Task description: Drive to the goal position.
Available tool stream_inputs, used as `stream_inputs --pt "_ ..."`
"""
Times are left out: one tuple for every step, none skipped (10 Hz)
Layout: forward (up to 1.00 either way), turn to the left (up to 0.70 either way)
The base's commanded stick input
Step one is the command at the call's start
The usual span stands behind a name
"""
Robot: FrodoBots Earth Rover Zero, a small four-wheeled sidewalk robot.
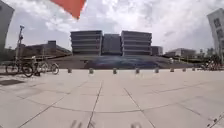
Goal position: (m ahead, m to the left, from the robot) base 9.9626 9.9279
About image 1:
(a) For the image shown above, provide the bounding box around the dark bicycle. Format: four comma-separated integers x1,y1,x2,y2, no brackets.
4,59,35,78

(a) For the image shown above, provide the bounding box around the row of short bollards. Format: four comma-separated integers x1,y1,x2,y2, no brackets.
66,66,198,75

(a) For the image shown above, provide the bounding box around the distant low building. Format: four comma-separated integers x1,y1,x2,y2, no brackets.
164,47,198,59

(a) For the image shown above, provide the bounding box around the orange flag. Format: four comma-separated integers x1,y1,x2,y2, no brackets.
49,0,88,20

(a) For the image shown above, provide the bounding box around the robot's own part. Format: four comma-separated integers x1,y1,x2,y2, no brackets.
131,122,142,128
69,120,80,128

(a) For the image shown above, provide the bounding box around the grey multi-storey block building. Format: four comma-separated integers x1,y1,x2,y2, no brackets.
69,29,153,57

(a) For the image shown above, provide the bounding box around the grey stone slab plaza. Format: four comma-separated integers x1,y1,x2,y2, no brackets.
0,68,224,128

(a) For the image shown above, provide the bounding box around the row of parked bicycles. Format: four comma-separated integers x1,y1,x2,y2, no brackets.
199,59,224,72

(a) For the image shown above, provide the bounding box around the pale tall building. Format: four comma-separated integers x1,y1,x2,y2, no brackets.
206,7,224,57

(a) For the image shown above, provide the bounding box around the large pale many-windowed building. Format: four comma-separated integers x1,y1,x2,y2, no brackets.
0,0,16,53

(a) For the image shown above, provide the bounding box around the low dark building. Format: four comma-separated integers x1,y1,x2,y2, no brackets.
19,40,73,58

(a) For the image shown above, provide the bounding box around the pale bicycle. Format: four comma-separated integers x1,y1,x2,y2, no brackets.
32,57,61,76

